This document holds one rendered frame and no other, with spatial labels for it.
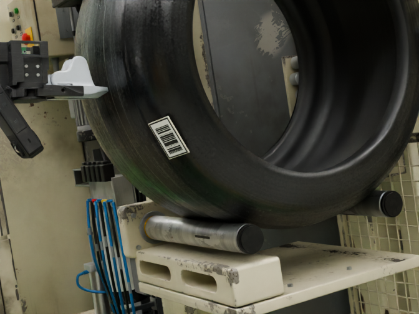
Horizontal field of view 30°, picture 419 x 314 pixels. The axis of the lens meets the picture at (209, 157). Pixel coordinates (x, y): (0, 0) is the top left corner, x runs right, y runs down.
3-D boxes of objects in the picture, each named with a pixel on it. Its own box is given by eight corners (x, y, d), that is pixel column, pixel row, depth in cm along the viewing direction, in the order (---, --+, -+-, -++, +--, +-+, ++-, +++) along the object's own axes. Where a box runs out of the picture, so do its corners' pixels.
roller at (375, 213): (288, 193, 161) (281, 214, 160) (271, 185, 159) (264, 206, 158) (407, 196, 131) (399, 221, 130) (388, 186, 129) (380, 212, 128)
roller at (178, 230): (165, 237, 148) (143, 241, 145) (163, 213, 147) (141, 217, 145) (266, 252, 117) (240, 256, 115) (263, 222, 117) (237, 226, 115)
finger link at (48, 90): (86, 84, 110) (25, 84, 106) (87, 95, 110) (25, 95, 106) (75, 88, 114) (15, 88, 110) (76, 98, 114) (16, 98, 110)
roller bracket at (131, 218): (123, 258, 146) (115, 207, 145) (296, 217, 165) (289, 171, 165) (130, 260, 143) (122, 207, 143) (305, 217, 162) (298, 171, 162)
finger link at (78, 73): (113, 55, 114) (52, 53, 109) (115, 96, 114) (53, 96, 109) (105, 58, 117) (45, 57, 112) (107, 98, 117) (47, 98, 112)
